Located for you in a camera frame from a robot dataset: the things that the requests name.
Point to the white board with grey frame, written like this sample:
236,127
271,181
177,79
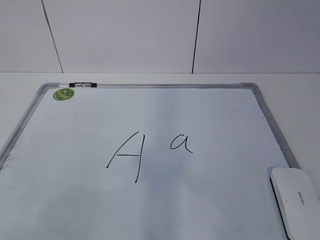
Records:
143,163

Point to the white board eraser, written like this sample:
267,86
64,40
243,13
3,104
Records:
298,202

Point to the round green sticker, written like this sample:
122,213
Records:
63,94

